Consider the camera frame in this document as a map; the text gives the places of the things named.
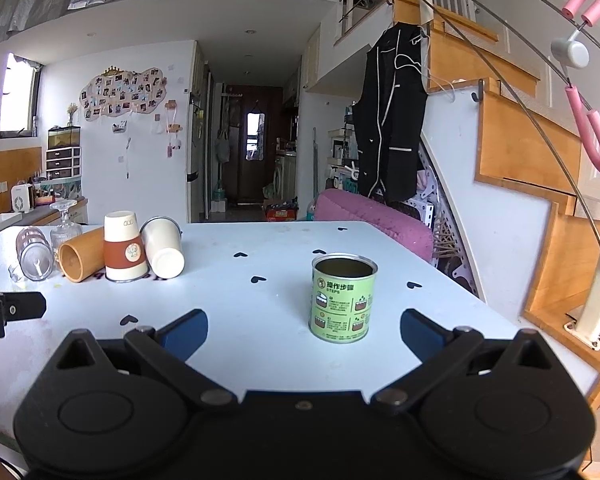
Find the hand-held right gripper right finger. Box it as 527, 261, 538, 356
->
371, 309, 557, 413

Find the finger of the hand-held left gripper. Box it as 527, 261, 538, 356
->
0, 276, 47, 339

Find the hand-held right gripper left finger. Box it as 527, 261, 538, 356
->
54, 309, 240, 412

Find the bamboo cup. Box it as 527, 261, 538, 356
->
57, 227, 106, 284

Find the white metal-rimmed cup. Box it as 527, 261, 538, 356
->
139, 216, 186, 279

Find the white paper cup brown sleeve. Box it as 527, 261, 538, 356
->
103, 210, 149, 283

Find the clear glass jar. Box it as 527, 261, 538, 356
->
15, 227, 56, 281

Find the green tin can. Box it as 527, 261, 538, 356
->
309, 254, 379, 345

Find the clear wine glass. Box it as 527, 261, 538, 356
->
49, 199, 84, 251

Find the white air purifier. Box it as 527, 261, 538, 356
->
11, 183, 35, 214

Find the small drawer organizer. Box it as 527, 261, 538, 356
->
45, 146, 82, 181

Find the red box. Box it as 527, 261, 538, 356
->
265, 199, 301, 223

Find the white refrigerator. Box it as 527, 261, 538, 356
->
187, 91, 206, 222

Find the glass fish tank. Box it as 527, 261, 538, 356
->
47, 126, 82, 150

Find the metal stair railing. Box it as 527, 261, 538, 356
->
339, 0, 600, 356

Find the washing machine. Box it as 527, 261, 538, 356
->
274, 155, 299, 199

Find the white storage rack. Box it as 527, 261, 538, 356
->
327, 129, 362, 192

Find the window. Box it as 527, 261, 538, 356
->
0, 52, 44, 140

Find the black jacket white trim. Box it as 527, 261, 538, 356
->
352, 23, 430, 205

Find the wooden staircase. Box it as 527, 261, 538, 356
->
392, 0, 600, 403

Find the dark brown door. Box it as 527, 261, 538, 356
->
237, 86, 285, 204

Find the cloud-shaped photo board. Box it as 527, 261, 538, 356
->
79, 65, 169, 122

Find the pink foam exerciser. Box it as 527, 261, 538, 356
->
550, 0, 600, 175

